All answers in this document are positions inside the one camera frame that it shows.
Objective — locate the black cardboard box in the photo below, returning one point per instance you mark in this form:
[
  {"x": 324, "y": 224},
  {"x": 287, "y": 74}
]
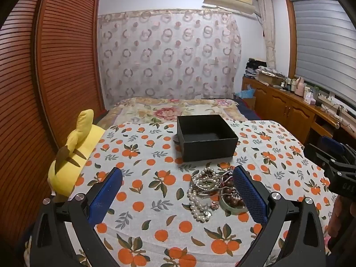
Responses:
[{"x": 208, "y": 147}]

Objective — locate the stack of folded clothes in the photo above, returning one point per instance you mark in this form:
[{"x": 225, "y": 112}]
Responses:
[{"x": 253, "y": 68}]

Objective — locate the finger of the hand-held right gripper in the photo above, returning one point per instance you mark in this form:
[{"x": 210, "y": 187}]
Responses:
[
  {"x": 333, "y": 145},
  {"x": 317, "y": 154}
]

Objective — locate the floral blanket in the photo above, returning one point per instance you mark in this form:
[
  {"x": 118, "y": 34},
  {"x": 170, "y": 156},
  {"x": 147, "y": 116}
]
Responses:
[{"x": 155, "y": 111}]

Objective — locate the wooden cabinet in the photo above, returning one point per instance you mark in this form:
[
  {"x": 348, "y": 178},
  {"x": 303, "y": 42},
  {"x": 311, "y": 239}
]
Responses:
[{"x": 281, "y": 105}]

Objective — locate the white lace curtain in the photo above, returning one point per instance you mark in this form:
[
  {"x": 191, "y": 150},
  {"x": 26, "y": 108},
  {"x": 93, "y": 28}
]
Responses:
[{"x": 268, "y": 33}]

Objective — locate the grey window blind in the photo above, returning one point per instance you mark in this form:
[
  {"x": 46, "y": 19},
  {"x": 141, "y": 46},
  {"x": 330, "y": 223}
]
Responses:
[{"x": 325, "y": 47}]

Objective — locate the pink bottle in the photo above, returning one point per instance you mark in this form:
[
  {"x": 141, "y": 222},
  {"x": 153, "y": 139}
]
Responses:
[{"x": 299, "y": 86}]

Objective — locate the cardboard box with patterned cloth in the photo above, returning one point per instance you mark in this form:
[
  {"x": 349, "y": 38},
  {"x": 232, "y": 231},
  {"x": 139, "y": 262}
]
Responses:
[{"x": 268, "y": 76}]

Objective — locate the wooden window frame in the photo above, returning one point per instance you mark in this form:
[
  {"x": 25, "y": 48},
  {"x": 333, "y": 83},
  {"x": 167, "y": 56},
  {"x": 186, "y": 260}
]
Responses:
[{"x": 290, "y": 33}]

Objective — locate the blue plastic bag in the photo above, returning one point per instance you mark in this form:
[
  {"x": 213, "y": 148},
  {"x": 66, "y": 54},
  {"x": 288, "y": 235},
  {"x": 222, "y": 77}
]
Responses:
[{"x": 244, "y": 92}]

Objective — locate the yellow plush toy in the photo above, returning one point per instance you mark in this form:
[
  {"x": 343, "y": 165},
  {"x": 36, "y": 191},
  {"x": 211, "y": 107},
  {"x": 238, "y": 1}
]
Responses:
[{"x": 71, "y": 155}]

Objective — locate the small cardboard box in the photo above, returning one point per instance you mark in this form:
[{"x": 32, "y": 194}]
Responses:
[{"x": 249, "y": 103}]

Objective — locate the white tissue box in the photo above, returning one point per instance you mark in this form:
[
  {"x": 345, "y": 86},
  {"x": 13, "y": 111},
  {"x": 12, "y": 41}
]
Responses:
[{"x": 309, "y": 96}]

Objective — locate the pale green jade bangle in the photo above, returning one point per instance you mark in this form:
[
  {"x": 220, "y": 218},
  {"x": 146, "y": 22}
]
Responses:
[{"x": 230, "y": 210}]

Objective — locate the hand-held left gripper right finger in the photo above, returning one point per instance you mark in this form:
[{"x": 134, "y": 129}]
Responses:
[{"x": 249, "y": 194}]

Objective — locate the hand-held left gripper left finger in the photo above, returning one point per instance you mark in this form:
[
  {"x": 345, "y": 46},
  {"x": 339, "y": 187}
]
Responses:
[{"x": 107, "y": 192}]

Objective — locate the wooden louvred wardrobe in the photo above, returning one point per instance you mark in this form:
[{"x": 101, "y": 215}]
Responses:
[{"x": 55, "y": 75}]

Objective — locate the circle print curtain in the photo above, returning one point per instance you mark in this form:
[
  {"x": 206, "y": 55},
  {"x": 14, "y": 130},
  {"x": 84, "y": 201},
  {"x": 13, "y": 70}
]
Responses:
[{"x": 167, "y": 55}]

